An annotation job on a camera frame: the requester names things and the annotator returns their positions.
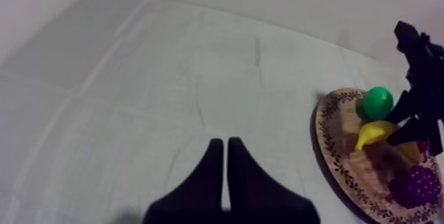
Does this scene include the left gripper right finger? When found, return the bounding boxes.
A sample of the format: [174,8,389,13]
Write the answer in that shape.
[225,136,321,224]

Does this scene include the round wooden board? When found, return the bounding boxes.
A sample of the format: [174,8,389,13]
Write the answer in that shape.
[313,87,444,224]

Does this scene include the purple toy grapes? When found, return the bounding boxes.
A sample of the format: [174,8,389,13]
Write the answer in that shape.
[388,165,443,209]

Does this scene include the yellow toy banana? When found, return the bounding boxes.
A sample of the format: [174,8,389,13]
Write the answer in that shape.
[353,120,423,166]

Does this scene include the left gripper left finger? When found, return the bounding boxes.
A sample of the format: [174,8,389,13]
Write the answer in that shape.
[142,137,226,224]

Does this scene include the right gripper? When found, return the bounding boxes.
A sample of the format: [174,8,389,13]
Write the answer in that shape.
[384,63,444,157]

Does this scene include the green toy pear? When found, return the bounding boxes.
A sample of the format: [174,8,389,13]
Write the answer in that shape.
[362,86,395,122]

